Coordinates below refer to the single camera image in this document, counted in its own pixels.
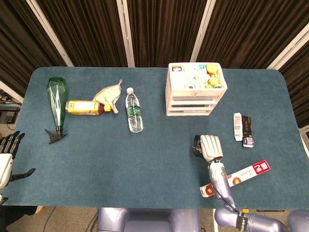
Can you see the green plastic spray bottle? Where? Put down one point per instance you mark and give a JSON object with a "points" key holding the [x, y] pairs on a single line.
{"points": [[58, 96]]}

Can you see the white plastic drawer organizer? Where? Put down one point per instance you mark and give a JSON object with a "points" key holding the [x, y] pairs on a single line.
{"points": [[193, 101]]}

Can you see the white and black flattened carton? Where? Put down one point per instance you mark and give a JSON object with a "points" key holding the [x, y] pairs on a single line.
{"points": [[242, 128]]}

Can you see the white metal frame post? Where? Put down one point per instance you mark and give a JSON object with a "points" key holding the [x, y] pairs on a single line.
{"points": [[125, 33], [289, 46], [10, 90], [202, 31], [50, 33]]}

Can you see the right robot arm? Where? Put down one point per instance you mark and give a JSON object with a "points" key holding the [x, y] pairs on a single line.
{"points": [[220, 183]]}

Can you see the blue table cloth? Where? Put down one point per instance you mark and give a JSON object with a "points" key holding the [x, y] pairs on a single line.
{"points": [[120, 164]]}

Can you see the clear water bottle green label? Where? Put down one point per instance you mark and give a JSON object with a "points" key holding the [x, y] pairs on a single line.
{"points": [[134, 113]]}

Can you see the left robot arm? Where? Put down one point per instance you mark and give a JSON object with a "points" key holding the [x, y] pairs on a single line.
{"points": [[3, 199]]}

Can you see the grey robot torso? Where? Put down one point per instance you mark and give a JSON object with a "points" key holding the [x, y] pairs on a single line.
{"points": [[149, 220]]}

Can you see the beige mesh fabric pouch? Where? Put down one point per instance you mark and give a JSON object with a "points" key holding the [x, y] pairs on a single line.
{"points": [[107, 95]]}

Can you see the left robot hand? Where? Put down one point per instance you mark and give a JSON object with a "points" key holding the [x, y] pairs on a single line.
{"points": [[6, 164]]}

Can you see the dark brown curtain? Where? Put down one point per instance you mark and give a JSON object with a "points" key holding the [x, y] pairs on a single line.
{"points": [[96, 31]]}

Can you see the yellow rubber duck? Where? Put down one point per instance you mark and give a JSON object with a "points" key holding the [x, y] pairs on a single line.
{"points": [[212, 68], [212, 81]]}

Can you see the long red white toothpaste box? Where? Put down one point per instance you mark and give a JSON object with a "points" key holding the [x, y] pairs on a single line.
{"points": [[248, 172]]}

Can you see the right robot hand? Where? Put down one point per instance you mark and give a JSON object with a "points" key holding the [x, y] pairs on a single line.
{"points": [[211, 147]]}

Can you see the yellow label tea bottle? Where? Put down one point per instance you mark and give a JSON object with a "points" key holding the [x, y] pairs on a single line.
{"points": [[82, 108]]}

